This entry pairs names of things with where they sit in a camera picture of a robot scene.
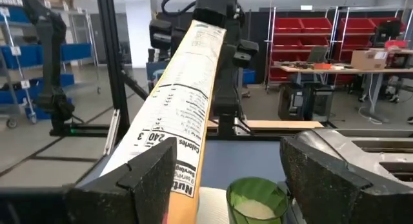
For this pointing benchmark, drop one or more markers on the shelf with blue bins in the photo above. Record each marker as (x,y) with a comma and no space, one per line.
(22,54)

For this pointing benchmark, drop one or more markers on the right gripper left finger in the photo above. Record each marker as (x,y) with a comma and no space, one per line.
(142,191)

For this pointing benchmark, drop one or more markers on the shelf with red bins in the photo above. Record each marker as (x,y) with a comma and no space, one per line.
(290,27)

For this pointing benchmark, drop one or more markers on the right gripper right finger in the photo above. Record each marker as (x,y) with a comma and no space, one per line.
(322,191)

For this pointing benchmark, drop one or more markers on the cardboard box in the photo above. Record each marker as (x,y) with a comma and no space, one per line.
(368,60)

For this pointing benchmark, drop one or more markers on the black aluminium table frame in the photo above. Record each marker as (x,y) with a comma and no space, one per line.
(111,56)

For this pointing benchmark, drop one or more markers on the white round placemat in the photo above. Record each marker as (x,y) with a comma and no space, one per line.
(213,208)

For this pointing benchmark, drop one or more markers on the black computer tower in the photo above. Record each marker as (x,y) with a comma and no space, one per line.
(306,101)

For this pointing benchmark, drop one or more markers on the blue cabinet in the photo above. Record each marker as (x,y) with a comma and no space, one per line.
(151,66)

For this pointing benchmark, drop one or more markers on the purple raisin cereal box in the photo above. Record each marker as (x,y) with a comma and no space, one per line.
(180,104)

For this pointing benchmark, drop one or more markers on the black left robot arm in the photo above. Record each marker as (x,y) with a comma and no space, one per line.
(226,88)

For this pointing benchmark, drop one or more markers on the silver four-slot toaster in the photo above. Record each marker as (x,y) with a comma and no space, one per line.
(342,148)

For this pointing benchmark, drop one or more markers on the silver metal bracket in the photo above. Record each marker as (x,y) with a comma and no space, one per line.
(112,133)

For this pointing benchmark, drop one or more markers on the wooden workbench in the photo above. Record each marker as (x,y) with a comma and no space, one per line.
(342,70)

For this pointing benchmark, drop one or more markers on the green faceted plastic cup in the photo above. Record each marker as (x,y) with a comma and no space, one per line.
(245,191)

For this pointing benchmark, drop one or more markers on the light wooden side board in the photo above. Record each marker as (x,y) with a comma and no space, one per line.
(284,124)

